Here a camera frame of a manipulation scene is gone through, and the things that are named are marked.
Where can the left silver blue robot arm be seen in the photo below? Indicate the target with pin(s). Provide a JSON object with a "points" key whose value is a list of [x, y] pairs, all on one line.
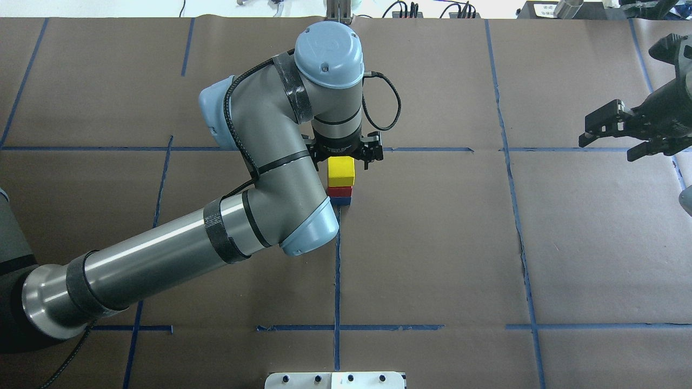
{"points": [[283, 116]]}

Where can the aluminium frame post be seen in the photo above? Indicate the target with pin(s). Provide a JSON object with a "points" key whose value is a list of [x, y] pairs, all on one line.
{"points": [[339, 11]]}

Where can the yellow cube block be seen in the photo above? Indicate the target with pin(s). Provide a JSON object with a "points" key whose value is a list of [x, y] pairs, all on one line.
{"points": [[341, 172]]}

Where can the white mast base bracket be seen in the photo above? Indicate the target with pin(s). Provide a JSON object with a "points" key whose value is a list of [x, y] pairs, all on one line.
{"points": [[347, 379]]}

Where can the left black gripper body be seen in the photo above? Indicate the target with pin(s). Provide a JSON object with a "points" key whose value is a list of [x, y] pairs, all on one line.
{"points": [[337, 147]]}

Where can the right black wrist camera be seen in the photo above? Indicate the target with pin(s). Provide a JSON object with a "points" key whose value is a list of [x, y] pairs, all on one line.
{"points": [[675, 50]]}

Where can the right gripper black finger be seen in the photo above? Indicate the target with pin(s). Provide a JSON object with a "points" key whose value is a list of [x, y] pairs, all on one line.
{"points": [[667, 146], [606, 121]]}

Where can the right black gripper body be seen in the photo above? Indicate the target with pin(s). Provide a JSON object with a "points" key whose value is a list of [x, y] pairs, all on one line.
{"points": [[664, 106]]}

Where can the black power strip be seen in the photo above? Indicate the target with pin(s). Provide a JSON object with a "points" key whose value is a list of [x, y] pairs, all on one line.
{"points": [[430, 10]]}

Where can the blue cube block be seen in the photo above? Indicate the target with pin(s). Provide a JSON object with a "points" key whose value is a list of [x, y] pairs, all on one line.
{"points": [[340, 201]]}

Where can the red cube block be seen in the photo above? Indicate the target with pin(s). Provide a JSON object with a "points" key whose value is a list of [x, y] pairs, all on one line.
{"points": [[340, 191]]}

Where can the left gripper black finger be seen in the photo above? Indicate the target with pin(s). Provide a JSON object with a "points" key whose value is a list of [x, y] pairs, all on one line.
{"points": [[369, 149]]}

